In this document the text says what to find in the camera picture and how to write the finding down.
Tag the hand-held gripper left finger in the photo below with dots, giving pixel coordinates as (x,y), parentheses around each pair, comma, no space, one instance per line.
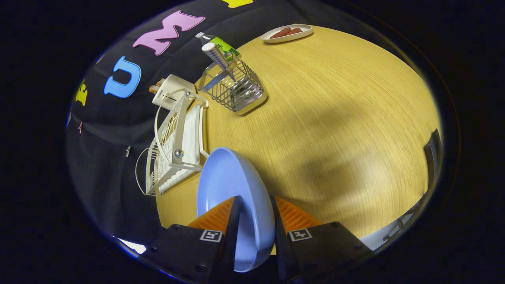
(189,252)

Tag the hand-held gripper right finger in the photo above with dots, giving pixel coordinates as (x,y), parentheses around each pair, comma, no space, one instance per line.
(315,252)

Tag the blue plate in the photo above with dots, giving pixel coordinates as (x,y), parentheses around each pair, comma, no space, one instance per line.
(232,177)

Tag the small white oval plate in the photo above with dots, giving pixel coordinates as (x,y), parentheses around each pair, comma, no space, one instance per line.
(303,31)

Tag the toasted bread slice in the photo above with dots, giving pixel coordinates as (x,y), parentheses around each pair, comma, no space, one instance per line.
(159,83)
(153,89)

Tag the white toaster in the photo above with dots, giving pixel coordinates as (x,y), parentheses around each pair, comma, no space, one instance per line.
(173,85)

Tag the green label drink bottle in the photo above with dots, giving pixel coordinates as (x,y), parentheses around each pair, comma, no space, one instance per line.
(227,46)

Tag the brown meat slice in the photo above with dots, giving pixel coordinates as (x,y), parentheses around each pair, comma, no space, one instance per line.
(279,33)
(294,30)

